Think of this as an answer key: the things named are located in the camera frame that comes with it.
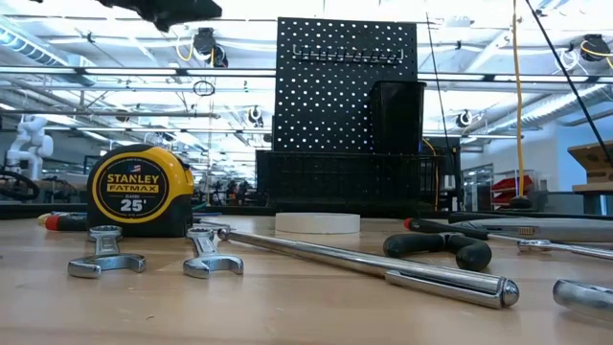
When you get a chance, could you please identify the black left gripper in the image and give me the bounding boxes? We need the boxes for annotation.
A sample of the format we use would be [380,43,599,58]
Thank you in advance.
[95,0,224,34]

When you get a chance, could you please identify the yellow black Stanley tape measure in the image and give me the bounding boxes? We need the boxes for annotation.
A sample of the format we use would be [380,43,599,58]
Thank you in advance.
[85,143,196,239]

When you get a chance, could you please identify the silver combination wrench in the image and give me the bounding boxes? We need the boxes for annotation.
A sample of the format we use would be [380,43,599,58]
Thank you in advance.
[182,226,245,280]
[66,224,148,280]

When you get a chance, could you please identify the white tape roll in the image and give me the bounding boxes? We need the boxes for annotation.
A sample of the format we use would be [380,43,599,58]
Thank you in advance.
[274,212,362,236]

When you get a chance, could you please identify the chrome telescoping rod tool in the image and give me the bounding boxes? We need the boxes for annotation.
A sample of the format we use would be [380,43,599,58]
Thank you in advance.
[216,227,521,311]

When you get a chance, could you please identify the black screwdriver red cap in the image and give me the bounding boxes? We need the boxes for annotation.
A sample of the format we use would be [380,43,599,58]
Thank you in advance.
[45,214,90,233]
[403,217,490,241]

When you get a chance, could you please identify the black curved-handle pliers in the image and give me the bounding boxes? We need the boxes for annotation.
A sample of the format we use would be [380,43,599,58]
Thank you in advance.
[382,232,493,272]

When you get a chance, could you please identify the long slim chrome wrench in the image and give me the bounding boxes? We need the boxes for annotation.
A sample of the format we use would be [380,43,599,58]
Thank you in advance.
[515,238,613,263]

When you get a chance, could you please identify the grey utility knife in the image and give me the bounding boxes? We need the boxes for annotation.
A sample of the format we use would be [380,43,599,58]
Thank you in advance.
[452,218,613,243]

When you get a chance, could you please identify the large chrome wrench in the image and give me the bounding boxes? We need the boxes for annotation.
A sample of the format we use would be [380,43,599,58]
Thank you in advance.
[553,279,613,323]

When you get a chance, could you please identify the black metal pegboard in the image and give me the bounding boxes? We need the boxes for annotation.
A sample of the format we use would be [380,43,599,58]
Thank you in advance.
[272,17,419,154]

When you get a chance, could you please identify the black plastic pegboard bin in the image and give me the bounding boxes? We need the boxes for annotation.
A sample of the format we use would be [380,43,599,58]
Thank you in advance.
[369,80,427,155]

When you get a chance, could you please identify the red storage bins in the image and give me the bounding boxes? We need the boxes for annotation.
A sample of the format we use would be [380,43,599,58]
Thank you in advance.
[490,174,535,206]

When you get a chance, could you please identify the light wooden bench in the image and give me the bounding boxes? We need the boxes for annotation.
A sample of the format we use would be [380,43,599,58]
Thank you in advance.
[567,140,613,194]

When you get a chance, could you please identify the black ceiling cable reel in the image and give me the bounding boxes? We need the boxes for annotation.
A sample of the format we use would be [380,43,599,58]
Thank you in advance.
[454,108,475,129]
[193,27,230,69]
[569,33,613,71]
[246,104,265,129]

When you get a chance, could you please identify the metal hook rail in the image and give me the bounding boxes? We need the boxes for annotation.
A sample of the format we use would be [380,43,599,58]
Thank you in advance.
[291,44,405,66]

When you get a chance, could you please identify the black hose coil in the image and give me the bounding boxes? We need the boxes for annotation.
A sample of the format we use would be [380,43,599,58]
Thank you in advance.
[0,170,41,202]

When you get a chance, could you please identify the yellow hanging cord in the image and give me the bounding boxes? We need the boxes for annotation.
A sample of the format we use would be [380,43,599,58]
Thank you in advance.
[511,0,527,200]

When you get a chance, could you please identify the thick black hanging cable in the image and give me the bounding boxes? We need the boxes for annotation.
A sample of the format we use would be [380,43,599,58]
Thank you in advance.
[524,0,613,167]

